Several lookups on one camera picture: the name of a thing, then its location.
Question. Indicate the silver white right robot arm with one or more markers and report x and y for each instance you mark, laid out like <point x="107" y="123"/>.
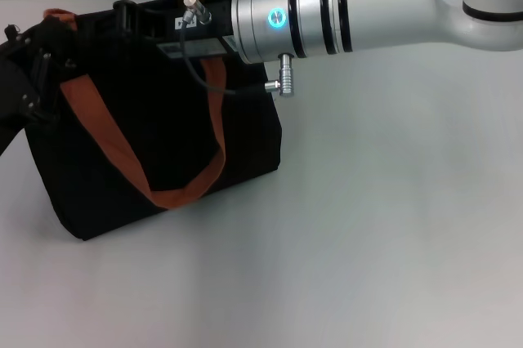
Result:
<point x="367" y="9"/>

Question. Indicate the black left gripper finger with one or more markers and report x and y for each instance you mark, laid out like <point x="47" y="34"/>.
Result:
<point x="53" y="33"/>
<point x="45" y="107"/>

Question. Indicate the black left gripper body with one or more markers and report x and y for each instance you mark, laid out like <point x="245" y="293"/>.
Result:
<point x="16" y="90"/>

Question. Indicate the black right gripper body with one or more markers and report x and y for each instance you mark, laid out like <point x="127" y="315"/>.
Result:
<point x="204" y="37"/>

